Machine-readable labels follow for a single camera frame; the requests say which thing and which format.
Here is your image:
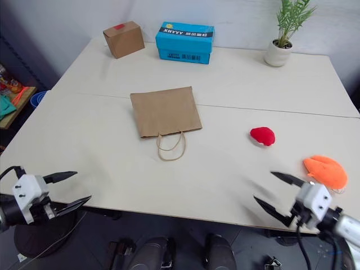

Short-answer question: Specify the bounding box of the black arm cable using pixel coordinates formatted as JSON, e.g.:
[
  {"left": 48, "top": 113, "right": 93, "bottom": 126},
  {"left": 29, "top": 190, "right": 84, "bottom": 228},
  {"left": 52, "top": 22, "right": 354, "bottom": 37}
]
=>
[
  {"left": 0, "top": 165, "right": 25, "bottom": 181},
  {"left": 296, "top": 218, "right": 348, "bottom": 270}
]

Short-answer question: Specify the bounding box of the brown cardboard box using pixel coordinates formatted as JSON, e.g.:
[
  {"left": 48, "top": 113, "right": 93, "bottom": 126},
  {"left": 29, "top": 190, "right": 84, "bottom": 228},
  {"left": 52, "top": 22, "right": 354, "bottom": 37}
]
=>
[{"left": 102, "top": 21, "right": 146, "bottom": 60}]

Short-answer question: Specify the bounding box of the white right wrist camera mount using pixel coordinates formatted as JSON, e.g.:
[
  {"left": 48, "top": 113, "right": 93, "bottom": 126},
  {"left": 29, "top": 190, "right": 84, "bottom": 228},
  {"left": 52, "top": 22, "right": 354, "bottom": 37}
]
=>
[{"left": 295, "top": 181, "right": 333, "bottom": 230}]

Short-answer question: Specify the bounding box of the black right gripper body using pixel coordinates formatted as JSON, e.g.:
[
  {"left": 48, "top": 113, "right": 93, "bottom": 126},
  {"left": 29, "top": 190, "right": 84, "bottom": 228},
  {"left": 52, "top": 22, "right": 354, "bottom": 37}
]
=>
[{"left": 289, "top": 202, "right": 310, "bottom": 226}]

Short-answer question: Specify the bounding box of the black round floor base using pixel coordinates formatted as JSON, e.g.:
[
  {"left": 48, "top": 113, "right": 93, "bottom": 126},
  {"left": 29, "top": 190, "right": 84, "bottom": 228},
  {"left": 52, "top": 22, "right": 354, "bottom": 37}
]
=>
[{"left": 13, "top": 207, "right": 88, "bottom": 258}]

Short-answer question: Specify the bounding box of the brown paper bag with handles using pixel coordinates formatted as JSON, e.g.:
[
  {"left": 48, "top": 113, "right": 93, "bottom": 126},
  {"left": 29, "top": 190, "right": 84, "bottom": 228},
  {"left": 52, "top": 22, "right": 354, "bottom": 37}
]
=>
[{"left": 129, "top": 85, "right": 203, "bottom": 162}]

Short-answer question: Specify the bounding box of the black metal rack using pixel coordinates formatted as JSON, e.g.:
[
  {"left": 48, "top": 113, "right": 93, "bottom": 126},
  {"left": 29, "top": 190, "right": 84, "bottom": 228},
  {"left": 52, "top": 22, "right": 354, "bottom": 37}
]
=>
[{"left": 0, "top": 34, "right": 52, "bottom": 91}]

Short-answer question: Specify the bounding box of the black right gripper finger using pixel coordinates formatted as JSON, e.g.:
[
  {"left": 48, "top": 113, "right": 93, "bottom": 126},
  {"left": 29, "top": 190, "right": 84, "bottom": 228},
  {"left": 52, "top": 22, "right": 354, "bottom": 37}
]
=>
[
  {"left": 253, "top": 195, "right": 296, "bottom": 228},
  {"left": 270, "top": 171, "right": 306, "bottom": 187}
]

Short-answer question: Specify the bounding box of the thin floor cable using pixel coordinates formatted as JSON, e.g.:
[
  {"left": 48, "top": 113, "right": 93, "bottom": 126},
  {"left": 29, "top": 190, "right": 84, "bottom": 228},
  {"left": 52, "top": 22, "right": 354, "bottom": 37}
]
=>
[{"left": 16, "top": 210, "right": 88, "bottom": 270}]

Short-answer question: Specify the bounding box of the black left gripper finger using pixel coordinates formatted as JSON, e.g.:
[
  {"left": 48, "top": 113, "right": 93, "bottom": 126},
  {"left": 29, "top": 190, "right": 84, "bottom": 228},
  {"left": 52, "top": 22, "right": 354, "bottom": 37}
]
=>
[
  {"left": 51, "top": 195, "right": 93, "bottom": 218},
  {"left": 42, "top": 170, "right": 78, "bottom": 185}
]

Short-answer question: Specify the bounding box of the blue plastic bucket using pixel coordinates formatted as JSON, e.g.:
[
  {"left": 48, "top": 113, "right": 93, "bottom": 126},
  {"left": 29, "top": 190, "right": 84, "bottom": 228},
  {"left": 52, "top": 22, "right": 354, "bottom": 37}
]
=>
[{"left": 30, "top": 90, "right": 51, "bottom": 109}]

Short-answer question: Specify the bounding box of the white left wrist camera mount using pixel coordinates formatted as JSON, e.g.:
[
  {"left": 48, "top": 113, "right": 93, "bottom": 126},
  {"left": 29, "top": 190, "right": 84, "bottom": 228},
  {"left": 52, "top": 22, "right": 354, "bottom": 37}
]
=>
[{"left": 11, "top": 174, "right": 51, "bottom": 225}]

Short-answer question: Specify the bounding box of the white ribbed plant pot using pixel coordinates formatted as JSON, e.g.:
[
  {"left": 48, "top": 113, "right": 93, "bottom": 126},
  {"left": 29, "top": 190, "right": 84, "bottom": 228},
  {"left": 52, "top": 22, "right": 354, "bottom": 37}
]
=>
[{"left": 263, "top": 39, "right": 294, "bottom": 68}]

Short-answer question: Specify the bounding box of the low wooden side table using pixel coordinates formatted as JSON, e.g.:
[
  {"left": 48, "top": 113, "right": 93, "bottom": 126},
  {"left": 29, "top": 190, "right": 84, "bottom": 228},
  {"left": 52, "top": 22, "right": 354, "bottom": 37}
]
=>
[{"left": 0, "top": 85, "right": 38, "bottom": 130}]

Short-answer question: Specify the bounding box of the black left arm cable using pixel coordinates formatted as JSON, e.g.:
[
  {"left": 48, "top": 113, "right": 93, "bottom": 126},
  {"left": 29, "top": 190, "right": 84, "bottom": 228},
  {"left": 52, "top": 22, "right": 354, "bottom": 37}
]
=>
[{"left": 0, "top": 165, "right": 25, "bottom": 181}]

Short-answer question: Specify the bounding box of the dark rounded shape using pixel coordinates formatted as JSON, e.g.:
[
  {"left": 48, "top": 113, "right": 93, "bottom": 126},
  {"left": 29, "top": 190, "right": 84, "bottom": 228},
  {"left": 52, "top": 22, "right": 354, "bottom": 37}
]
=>
[
  {"left": 203, "top": 233, "right": 237, "bottom": 270},
  {"left": 128, "top": 236, "right": 177, "bottom": 270}
]

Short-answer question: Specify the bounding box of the orange plastic tool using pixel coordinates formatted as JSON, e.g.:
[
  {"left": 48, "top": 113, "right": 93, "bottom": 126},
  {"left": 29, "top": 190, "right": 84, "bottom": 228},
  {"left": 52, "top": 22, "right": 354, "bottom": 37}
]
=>
[{"left": 11, "top": 85, "right": 30, "bottom": 105}]

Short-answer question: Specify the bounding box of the red plush toy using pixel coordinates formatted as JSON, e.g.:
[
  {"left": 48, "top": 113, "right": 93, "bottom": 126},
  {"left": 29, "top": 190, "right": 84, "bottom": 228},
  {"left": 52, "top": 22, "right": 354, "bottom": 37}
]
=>
[{"left": 250, "top": 127, "right": 277, "bottom": 146}]

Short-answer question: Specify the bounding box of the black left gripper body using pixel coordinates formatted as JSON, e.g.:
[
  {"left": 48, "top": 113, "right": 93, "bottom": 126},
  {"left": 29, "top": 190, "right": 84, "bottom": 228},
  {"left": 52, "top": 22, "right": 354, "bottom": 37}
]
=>
[{"left": 28, "top": 199, "right": 57, "bottom": 223}]

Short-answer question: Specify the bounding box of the orange plush toy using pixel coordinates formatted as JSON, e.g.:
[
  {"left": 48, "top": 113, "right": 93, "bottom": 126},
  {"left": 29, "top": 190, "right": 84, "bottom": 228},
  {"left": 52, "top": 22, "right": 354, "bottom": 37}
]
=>
[{"left": 303, "top": 155, "right": 349, "bottom": 190}]

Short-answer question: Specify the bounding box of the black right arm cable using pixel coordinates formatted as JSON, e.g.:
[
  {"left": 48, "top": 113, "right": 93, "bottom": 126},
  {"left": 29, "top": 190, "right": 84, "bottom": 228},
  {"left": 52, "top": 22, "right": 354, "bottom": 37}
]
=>
[{"left": 296, "top": 218, "right": 348, "bottom": 270}]

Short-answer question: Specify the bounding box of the blue shoe box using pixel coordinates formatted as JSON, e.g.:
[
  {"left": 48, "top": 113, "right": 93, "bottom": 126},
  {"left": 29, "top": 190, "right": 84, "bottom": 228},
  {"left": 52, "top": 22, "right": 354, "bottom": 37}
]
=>
[{"left": 155, "top": 21, "right": 215, "bottom": 65}]

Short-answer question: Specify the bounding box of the green cloth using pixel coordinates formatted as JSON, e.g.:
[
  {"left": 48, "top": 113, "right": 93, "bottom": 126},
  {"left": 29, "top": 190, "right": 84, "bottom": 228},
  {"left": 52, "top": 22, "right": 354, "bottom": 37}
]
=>
[{"left": 0, "top": 94, "right": 18, "bottom": 120}]

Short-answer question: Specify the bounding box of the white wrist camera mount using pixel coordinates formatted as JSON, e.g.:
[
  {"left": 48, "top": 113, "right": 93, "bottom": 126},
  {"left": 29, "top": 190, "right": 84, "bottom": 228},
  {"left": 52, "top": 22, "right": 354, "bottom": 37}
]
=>
[
  {"left": 295, "top": 181, "right": 333, "bottom": 230},
  {"left": 11, "top": 174, "right": 51, "bottom": 225}
]

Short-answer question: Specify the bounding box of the green leafy plant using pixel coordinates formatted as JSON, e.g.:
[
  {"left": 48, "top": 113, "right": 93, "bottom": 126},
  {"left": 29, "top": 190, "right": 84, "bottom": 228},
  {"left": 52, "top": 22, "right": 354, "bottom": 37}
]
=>
[{"left": 276, "top": 0, "right": 318, "bottom": 48}]

